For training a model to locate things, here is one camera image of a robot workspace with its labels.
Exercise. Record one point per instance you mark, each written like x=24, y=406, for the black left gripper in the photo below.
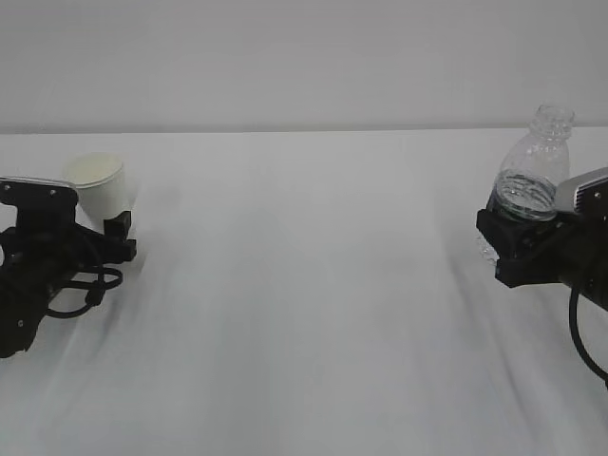
x=46, y=252

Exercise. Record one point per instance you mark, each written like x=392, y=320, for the white paper cup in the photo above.
x=99, y=180

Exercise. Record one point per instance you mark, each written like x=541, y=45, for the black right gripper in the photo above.
x=567, y=250

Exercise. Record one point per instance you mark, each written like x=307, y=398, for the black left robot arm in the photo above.
x=19, y=330

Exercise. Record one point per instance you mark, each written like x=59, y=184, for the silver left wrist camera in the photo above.
x=37, y=193

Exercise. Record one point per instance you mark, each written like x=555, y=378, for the clear water bottle green label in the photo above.
x=524, y=189

